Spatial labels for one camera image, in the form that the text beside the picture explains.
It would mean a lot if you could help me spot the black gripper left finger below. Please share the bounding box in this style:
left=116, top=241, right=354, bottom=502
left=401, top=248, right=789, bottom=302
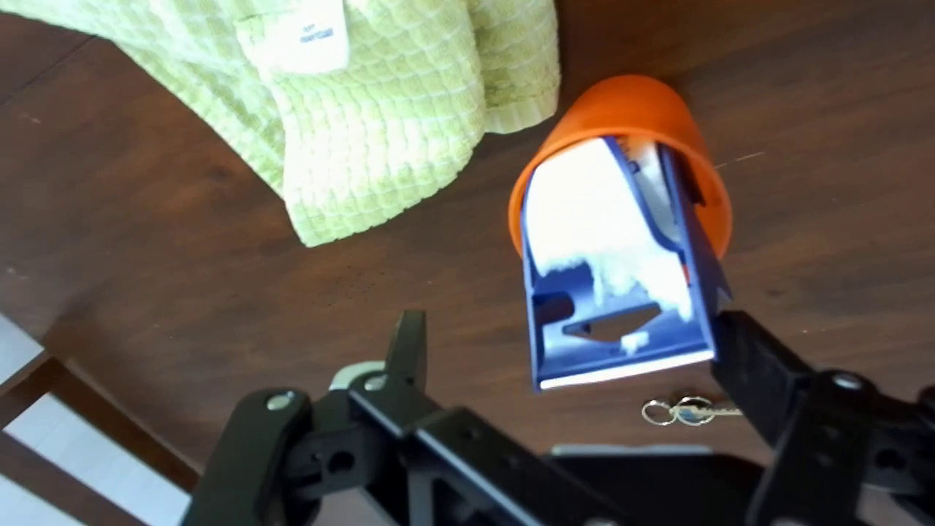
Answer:
left=177, top=308, right=460, bottom=526

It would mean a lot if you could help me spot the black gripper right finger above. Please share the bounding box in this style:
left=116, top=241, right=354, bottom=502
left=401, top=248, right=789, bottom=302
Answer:
left=709, top=308, right=935, bottom=526

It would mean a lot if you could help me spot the orange plastic cup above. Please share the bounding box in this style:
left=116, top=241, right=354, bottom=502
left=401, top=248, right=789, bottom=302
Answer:
left=504, top=73, right=737, bottom=287

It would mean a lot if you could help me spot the dark wooden slat chair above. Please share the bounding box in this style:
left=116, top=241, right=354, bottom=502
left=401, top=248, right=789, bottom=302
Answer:
left=0, top=308, right=200, bottom=526

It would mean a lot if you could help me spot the light green waffle cloth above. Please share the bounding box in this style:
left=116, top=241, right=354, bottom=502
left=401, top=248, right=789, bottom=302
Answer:
left=0, top=0, right=564, bottom=251

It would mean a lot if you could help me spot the small metal key ring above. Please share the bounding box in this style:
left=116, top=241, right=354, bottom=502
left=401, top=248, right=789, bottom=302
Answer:
left=637, top=393, right=747, bottom=433

